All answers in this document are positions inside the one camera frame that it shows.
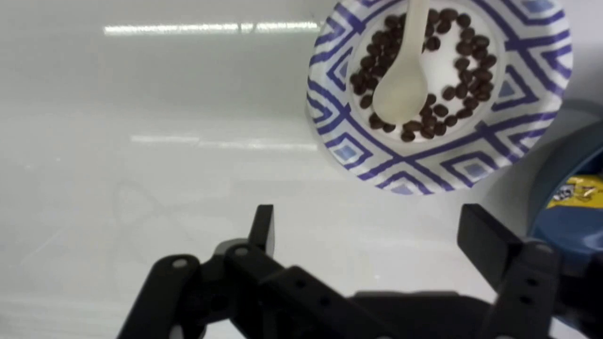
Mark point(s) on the coffee beans pile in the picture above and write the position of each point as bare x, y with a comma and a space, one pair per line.
473, 76

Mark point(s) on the yellow packet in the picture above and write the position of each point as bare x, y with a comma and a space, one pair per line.
574, 190

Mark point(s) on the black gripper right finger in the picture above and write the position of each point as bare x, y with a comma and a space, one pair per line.
533, 283

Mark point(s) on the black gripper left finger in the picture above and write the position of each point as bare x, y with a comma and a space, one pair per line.
188, 294

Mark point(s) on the blue patterned paper plate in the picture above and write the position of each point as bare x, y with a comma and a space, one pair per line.
376, 151

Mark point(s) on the dark blue bowl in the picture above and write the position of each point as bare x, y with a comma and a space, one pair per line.
565, 226

